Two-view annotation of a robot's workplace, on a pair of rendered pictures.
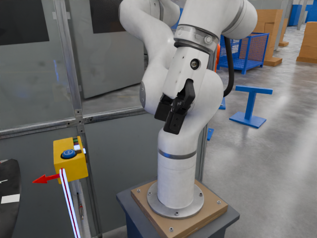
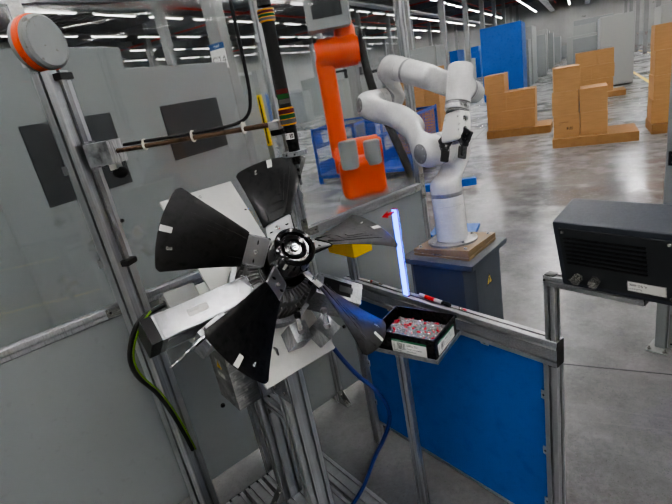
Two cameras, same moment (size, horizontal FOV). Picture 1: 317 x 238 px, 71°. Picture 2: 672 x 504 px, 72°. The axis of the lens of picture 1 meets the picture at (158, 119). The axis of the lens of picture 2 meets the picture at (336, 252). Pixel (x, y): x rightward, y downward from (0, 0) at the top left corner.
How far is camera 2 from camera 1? 1.28 m
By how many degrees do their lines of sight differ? 13
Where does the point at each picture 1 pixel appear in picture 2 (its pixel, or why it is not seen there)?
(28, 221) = not seen: hidden behind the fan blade
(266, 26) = (427, 95)
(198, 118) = (459, 163)
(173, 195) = (455, 230)
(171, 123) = (462, 151)
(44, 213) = not seen: hidden behind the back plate
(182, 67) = (459, 120)
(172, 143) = (447, 184)
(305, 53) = (497, 123)
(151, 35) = (401, 115)
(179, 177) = (457, 212)
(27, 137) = not seen: hidden behind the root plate
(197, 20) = (460, 95)
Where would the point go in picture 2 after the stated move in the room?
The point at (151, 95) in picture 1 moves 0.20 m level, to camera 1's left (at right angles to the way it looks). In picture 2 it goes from (430, 150) to (378, 162)
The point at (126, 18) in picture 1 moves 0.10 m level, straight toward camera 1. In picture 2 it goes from (369, 108) to (381, 107)
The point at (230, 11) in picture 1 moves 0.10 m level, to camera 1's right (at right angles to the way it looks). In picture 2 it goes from (473, 87) to (499, 82)
